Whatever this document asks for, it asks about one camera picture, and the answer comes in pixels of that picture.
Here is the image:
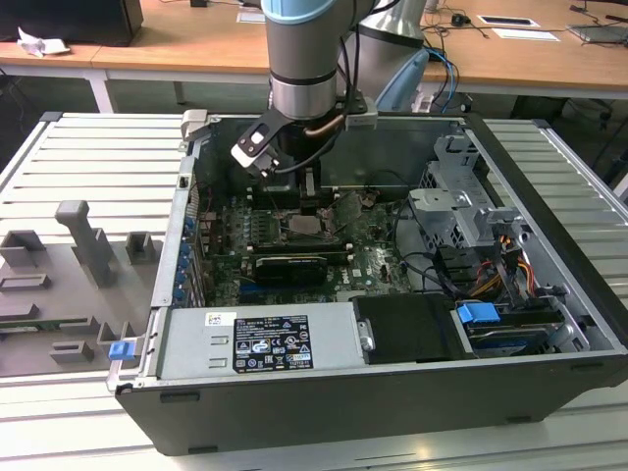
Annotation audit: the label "white paper sheet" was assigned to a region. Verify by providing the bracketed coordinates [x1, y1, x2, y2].
[492, 26, 564, 43]

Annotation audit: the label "blue cable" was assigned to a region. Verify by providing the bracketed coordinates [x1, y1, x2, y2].
[431, 46, 460, 117]

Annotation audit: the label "green motherboard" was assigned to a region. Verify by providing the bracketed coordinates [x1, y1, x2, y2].
[195, 188, 418, 308]

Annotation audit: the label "hard disk drive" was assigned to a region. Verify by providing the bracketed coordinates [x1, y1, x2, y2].
[460, 321, 555, 359]

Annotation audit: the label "orange yellow power wires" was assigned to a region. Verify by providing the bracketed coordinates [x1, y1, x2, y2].
[470, 235, 536, 300]

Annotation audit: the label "grey black PC case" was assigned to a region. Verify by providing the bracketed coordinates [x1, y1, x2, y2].
[105, 110, 628, 455]

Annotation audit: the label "metal socket cover frame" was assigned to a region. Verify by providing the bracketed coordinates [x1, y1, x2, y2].
[321, 190, 382, 235]

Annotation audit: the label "pale blue teach pendant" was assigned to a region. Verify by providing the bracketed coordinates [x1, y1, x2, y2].
[377, 48, 433, 113]

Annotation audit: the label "green RAM stick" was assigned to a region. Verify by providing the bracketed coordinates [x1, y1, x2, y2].
[0, 318, 92, 331]

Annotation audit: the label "wooden desk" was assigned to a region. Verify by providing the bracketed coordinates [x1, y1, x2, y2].
[0, 38, 117, 115]
[90, 0, 628, 107]

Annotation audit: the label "black computer tower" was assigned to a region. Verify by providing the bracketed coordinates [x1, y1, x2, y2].
[0, 0, 144, 48]

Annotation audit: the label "silver-topped CPU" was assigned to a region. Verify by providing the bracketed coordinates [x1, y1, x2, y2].
[288, 214, 323, 236]

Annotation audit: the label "grey labelled power supply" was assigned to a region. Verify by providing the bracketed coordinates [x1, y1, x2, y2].
[156, 301, 374, 379]

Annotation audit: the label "crumpled white paper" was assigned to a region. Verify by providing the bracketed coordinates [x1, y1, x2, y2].
[17, 26, 71, 58]

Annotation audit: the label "black RAM slot white clips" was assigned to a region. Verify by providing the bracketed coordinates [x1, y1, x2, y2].
[244, 248, 355, 256]
[244, 240, 355, 248]

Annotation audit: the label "grey parts rack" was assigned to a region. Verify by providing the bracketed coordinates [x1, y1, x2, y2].
[0, 198, 166, 367]

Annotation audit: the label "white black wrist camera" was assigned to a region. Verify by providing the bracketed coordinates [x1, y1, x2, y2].
[230, 115, 284, 181]

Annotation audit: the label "black plastic shroud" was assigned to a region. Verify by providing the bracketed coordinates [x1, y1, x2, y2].
[350, 293, 467, 367]

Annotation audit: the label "black cable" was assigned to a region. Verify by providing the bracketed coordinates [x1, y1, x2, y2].
[392, 195, 460, 298]

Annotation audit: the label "grey laptop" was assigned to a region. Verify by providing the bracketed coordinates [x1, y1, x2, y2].
[566, 22, 628, 48]

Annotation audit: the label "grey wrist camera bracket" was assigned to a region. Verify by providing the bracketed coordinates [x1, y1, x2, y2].
[342, 97, 380, 132]

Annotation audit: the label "silver metal drive cage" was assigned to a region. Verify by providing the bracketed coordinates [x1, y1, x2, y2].
[406, 134, 529, 251]

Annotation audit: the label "blue disk carrier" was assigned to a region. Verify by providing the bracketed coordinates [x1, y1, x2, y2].
[455, 302, 499, 325]

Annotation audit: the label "blue plastic case latch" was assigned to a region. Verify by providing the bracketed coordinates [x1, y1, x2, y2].
[108, 340, 136, 363]

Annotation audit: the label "grey plastic corner bracket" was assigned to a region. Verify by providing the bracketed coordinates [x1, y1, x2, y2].
[180, 108, 212, 158]

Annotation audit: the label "black graphics card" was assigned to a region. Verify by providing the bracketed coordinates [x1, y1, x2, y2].
[253, 255, 329, 289]

